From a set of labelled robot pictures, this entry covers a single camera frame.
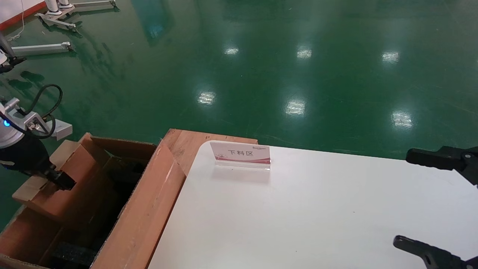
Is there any white humanoid robot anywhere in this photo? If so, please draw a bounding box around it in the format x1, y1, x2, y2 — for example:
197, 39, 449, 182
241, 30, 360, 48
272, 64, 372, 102
47, 0, 74, 15

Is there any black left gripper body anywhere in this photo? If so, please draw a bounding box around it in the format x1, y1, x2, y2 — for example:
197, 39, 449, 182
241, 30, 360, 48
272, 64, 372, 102
0, 134, 53, 176

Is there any white humanoid support stand base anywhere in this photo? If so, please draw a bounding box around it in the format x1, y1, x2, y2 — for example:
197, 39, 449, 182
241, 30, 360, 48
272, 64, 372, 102
35, 0, 120, 32

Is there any black humanoid robot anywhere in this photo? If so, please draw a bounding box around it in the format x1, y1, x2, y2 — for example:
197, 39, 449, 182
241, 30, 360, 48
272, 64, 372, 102
0, 33, 27, 74

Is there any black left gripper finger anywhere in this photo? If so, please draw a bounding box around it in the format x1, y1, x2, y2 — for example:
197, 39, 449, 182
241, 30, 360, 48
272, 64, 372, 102
47, 169, 77, 191

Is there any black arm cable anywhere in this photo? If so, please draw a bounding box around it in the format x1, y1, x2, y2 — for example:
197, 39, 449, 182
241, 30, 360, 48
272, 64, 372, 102
17, 84, 63, 139

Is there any acrylic sign with red stripe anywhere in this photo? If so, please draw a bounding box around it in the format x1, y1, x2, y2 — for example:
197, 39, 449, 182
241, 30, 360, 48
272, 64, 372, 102
209, 140, 271, 171

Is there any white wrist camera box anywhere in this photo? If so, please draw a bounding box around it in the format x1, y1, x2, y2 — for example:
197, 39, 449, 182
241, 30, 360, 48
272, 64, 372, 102
45, 120, 73, 141

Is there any small brown cardboard box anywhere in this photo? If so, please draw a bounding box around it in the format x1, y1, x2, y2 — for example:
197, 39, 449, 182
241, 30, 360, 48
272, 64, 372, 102
12, 133, 125, 225

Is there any black foam pad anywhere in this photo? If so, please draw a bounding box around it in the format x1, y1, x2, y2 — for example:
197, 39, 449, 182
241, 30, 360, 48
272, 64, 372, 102
105, 157, 150, 187
50, 241, 98, 268

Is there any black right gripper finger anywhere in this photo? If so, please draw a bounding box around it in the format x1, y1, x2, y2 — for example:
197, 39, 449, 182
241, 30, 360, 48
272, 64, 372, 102
406, 146, 478, 186
393, 235, 478, 269

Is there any large open cardboard box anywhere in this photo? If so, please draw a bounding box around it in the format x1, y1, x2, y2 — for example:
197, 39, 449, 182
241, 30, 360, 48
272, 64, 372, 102
0, 135, 187, 269

